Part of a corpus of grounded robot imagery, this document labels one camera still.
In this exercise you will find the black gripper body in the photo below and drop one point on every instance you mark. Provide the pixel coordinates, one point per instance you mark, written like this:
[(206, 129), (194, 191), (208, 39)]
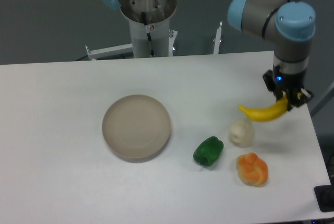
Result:
[(293, 84)]

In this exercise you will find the yellow toy banana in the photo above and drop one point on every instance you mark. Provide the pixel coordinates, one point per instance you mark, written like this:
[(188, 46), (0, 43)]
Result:
[(269, 113)]

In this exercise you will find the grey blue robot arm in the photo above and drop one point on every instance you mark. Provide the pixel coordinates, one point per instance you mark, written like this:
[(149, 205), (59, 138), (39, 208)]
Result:
[(288, 24)]

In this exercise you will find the grey metal table leg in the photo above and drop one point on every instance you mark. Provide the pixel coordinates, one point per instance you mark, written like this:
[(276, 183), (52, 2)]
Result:
[(322, 100)]

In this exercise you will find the white toy pear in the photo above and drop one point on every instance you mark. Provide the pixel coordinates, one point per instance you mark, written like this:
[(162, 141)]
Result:
[(241, 132)]

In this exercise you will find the orange toy bread roll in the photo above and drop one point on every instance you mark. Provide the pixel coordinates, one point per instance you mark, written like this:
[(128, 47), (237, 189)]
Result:
[(252, 170)]

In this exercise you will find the green toy bell pepper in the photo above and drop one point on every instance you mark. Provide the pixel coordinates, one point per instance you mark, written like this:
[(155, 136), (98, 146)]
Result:
[(209, 151)]

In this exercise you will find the black device at table edge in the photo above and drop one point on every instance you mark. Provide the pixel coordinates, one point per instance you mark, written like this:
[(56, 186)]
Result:
[(324, 196)]

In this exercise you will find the beige round plate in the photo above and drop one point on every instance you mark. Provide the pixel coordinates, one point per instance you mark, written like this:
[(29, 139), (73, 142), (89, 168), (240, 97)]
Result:
[(136, 127)]

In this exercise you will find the white metal upright post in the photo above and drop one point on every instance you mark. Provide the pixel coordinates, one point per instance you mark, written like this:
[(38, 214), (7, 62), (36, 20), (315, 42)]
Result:
[(218, 39)]

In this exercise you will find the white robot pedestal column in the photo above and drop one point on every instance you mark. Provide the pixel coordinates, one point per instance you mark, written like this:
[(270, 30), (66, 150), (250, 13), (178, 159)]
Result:
[(149, 24)]

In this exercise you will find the white metal frame bracket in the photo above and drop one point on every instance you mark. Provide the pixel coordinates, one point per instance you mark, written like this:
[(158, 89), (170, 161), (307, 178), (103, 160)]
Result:
[(110, 53)]

